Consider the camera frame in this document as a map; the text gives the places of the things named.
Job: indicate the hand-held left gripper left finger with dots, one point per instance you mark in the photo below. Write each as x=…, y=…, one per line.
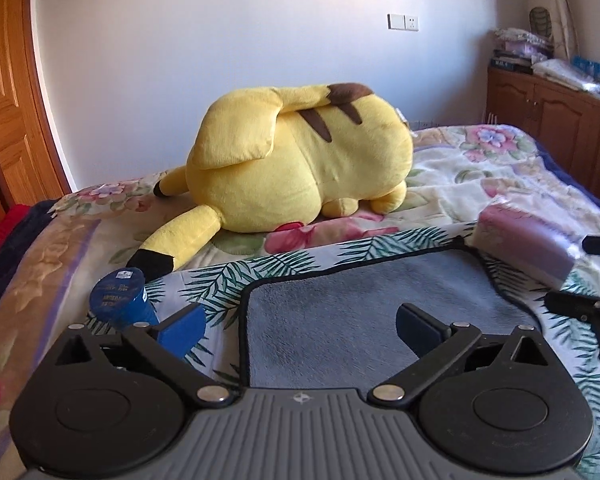
x=181, y=334

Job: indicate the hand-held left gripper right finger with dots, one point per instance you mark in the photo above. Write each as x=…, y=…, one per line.
x=419, y=322

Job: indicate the grey towel with black edge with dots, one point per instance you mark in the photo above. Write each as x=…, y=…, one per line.
x=340, y=310

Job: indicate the blue cylindrical can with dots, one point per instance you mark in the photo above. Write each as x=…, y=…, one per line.
x=122, y=300

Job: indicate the leaf print cloth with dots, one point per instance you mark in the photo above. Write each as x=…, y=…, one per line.
x=290, y=264

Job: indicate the wooden cabinet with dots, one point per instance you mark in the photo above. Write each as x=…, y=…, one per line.
x=560, y=120

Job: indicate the floral blanket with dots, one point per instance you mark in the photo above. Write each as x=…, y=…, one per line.
x=460, y=180

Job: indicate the white plastic bag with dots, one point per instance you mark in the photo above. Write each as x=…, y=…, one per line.
x=565, y=74

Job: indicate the blue packet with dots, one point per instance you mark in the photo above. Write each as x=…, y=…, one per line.
x=592, y=67

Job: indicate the dark blue blanket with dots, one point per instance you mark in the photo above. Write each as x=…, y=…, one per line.
x=15, y=260

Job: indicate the yellow plush toy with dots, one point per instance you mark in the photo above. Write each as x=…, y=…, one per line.
x=300, y=160

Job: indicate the red cloth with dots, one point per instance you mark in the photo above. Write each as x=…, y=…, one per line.
x=2, y=232

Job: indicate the stack of books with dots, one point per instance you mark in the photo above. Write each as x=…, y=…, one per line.
x=520, y=50

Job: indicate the wooden door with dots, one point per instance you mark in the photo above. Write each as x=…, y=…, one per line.
x=5, y=85

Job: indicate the white wall socket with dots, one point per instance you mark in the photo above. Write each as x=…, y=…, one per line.
x=403, y=22

